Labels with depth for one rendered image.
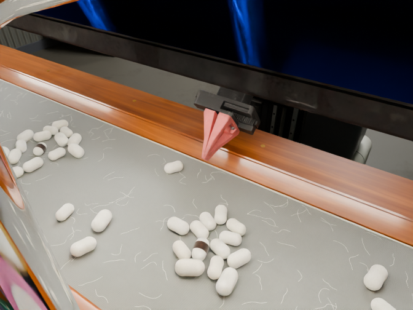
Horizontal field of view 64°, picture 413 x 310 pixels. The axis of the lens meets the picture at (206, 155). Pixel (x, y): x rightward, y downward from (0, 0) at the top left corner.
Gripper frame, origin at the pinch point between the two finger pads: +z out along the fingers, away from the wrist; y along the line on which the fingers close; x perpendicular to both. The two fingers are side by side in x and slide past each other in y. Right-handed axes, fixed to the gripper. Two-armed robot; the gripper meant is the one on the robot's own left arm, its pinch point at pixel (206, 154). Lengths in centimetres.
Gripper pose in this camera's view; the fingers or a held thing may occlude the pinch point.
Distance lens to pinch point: 53.5
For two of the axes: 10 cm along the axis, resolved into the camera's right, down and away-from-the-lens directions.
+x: 3.2, 2.9, 9.0
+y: 8.4, 3.4, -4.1
